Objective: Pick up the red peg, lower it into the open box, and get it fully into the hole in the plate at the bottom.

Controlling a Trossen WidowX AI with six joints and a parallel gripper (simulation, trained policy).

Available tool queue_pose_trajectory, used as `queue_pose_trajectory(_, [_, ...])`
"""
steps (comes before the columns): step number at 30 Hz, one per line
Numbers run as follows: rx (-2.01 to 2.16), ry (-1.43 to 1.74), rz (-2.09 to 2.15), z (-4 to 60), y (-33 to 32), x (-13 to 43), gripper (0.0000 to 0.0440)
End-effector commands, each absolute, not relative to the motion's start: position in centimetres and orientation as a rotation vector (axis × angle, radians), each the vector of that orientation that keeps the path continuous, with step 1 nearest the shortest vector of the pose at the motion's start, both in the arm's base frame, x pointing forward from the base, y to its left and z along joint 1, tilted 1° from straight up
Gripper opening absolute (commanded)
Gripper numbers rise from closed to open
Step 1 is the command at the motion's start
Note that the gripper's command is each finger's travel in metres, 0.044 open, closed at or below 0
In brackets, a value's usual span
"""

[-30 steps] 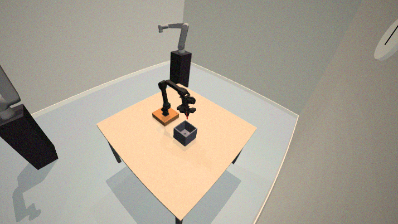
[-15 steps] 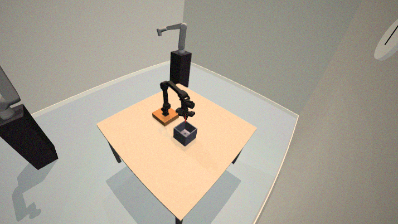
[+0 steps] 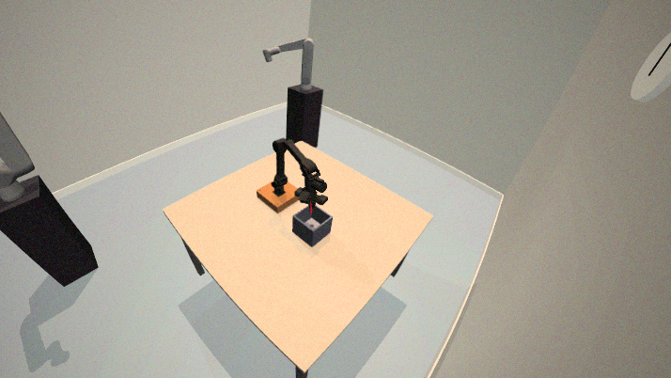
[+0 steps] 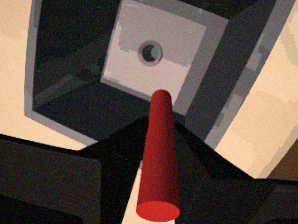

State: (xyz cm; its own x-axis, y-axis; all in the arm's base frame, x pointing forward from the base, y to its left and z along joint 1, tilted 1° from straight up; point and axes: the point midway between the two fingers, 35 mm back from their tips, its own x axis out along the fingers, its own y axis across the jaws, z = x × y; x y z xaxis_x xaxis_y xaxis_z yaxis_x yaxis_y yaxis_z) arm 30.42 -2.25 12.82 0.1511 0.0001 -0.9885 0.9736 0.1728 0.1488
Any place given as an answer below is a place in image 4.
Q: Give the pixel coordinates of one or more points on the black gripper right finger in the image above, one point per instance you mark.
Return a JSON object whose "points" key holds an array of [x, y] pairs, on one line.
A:
{"points": [[214, 191]]}

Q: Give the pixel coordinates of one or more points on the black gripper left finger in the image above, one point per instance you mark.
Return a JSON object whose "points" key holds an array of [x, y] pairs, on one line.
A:
{"points": [[94, 182]]}

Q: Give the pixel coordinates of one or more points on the red peg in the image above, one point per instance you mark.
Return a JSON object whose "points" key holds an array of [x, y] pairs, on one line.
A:
{"points": [[157, 198]]}

